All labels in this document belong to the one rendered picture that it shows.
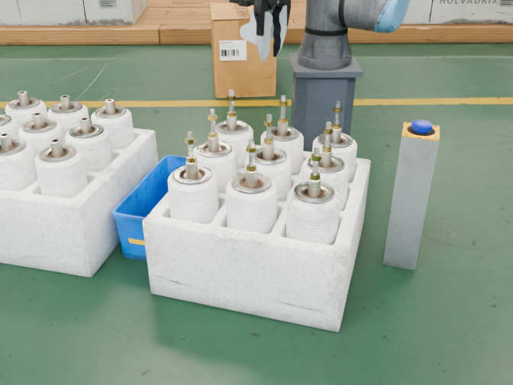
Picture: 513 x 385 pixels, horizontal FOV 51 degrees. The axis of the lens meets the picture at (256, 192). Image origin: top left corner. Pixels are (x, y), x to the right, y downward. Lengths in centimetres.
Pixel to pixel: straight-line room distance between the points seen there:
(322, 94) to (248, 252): 64
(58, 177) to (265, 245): 45
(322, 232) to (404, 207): 24
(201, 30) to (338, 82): 149
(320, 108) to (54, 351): 91
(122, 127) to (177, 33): 161
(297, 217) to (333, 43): 65
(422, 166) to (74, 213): 70
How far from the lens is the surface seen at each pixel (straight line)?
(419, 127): 110
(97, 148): 125
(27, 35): 309
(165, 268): 109
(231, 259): 102
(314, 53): 150
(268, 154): 109
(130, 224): 120
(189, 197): 101
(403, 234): 119
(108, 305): 115
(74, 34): 301
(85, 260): 120
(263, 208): 99
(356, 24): 145
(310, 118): 153
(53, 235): 120
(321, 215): 95
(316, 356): 102
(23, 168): 123
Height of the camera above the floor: 74
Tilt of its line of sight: 30 degrees down
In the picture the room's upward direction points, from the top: straight up
